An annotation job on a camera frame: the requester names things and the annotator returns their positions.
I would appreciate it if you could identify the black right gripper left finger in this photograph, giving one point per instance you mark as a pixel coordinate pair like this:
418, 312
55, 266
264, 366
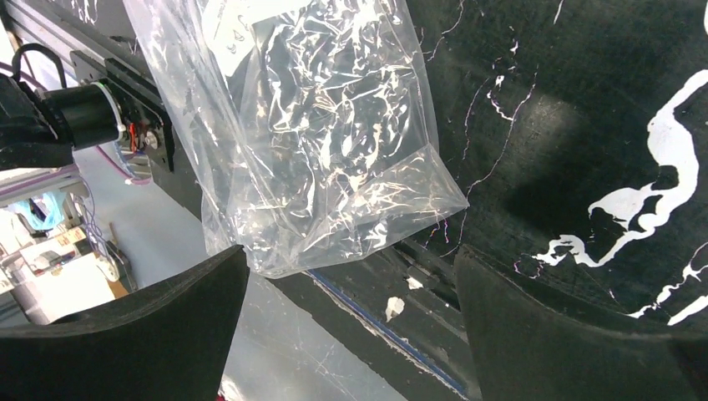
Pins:
168, 341

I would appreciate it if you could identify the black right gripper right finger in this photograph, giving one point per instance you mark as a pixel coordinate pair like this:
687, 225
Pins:
530, 341

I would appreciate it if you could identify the clear zip top bag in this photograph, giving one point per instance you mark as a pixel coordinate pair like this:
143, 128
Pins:
309, 125

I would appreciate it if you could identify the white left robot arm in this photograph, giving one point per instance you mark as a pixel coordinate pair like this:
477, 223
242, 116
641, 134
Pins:
42, 128

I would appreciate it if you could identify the aluminium frame rail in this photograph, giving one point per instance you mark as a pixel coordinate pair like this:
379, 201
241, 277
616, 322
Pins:
86, 35

